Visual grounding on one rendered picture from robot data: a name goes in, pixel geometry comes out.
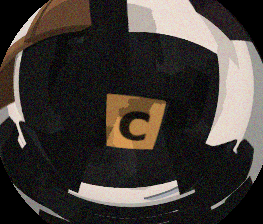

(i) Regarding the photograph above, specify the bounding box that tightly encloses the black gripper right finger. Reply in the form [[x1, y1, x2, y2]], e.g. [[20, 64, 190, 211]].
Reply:
[[163, 124, 237, 194]]

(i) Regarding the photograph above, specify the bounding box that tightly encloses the tan tile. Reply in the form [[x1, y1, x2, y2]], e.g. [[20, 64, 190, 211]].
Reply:
[[106, 93, 166, 149]]

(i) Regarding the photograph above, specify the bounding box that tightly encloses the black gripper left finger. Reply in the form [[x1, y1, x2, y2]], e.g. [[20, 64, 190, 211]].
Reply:
[[18, 118, 101, 193]]

